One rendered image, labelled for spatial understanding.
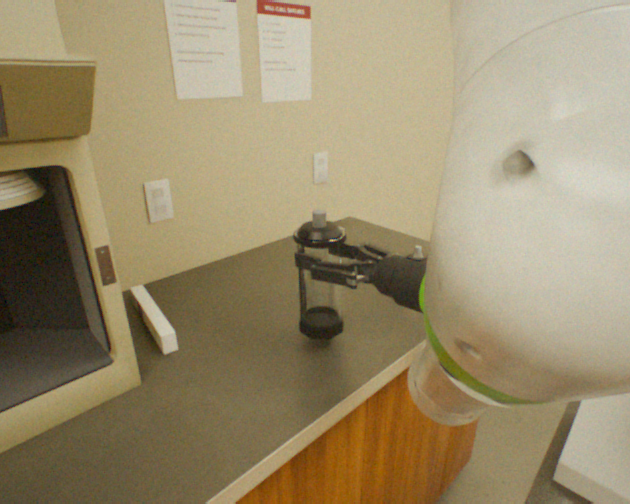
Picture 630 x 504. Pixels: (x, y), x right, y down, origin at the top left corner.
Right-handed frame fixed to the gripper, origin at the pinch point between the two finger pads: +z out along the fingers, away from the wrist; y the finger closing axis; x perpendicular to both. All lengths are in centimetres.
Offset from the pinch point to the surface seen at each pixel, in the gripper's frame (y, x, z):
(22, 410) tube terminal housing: 53, 14, 15
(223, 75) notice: -15, -39, 53
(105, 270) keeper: 36.9, -5.5, 13.0
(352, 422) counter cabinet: 3.9, 34.3, -9.9
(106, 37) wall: 15, -47, 52
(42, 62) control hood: 41, -35, -1
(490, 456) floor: -85, 116, -3
